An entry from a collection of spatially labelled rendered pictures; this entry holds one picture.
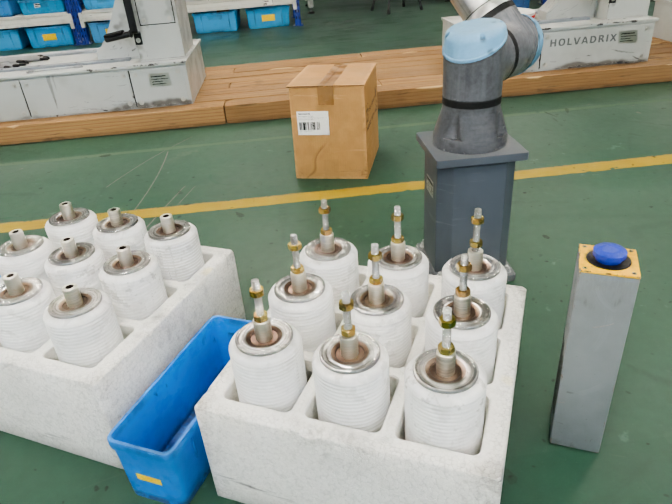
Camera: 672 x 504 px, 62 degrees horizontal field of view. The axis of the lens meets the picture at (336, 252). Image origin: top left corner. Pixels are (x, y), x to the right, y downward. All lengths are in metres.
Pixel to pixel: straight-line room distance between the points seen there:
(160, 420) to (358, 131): 1.11
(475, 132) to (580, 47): 1.76
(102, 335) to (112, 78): 1.86
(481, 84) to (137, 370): 0.79
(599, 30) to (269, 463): 2.47
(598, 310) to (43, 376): 0.78
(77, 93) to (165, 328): 1.86
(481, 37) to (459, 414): 0.71
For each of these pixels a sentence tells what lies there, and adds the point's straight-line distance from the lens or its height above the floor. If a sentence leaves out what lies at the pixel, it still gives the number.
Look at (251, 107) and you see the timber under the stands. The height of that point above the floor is 0.06.
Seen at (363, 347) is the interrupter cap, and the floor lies 0.25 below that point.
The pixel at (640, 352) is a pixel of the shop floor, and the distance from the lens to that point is 1.18.
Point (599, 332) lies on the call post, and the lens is 0.83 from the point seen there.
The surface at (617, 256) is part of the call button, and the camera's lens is 0.78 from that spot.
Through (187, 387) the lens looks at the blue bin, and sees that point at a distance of 1.01.
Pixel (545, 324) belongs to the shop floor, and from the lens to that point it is 1.20.
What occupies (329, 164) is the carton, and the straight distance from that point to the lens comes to 1.83.
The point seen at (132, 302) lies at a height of 0.20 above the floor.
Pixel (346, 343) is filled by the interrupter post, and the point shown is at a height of 0.28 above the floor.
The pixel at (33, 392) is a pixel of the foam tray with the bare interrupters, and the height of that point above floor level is 0.13.
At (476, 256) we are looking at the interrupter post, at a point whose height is 0.28.
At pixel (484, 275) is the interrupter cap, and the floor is 0.25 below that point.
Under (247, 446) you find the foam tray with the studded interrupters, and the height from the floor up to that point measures 0.13.
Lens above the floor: 0.71
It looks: 30 degrees down
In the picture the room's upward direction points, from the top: 5 degrees counter-clockwise
